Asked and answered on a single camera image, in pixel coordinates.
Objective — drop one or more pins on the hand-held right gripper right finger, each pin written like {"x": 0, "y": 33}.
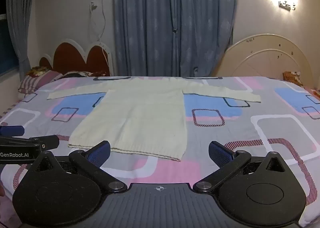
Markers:
{"x": 220, "y": 154}

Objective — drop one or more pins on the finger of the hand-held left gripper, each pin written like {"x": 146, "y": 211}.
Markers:
{"x": 12, "y": 130}
{"x": 48, "y": 142}

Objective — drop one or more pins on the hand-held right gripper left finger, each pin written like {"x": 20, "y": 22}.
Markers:
{"x": 99, "y": 154}

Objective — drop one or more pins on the cream knit sweater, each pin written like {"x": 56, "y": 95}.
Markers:
{"x": 140, "y": 122}

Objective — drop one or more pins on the printed bed sheet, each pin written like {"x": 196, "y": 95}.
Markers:
{"x": 250, "y": 127}

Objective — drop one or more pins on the striped pink pillow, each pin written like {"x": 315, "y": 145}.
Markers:
{"x": 37, "y": 81}

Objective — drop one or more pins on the floral red yellow cloth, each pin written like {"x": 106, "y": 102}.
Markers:
{"x": 38, "y": 70}

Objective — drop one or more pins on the dark patterned pillow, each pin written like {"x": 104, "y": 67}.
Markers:
{"x": 85, "y": 74}

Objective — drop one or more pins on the red scalloped headboard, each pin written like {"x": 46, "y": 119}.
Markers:
{"x": 70, "y": 57}

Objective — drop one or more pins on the dark window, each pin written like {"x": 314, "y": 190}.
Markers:
{"x": 7, "y": 37}

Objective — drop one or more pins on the orange patterned pillow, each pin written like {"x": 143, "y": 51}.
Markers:
{"x": 293, "y": 77}

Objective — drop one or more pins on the narrow blue curtain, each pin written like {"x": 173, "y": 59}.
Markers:
{"x": 21, "y": 25}

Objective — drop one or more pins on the dark grey ribbed mat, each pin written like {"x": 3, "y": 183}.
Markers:
{"x": 160, "y": 22}

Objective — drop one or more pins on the white wall plug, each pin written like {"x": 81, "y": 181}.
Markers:
{"x": 93, "y": 6}

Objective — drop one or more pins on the wall lamp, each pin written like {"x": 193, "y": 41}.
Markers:
{"x": 287, "y": 5}

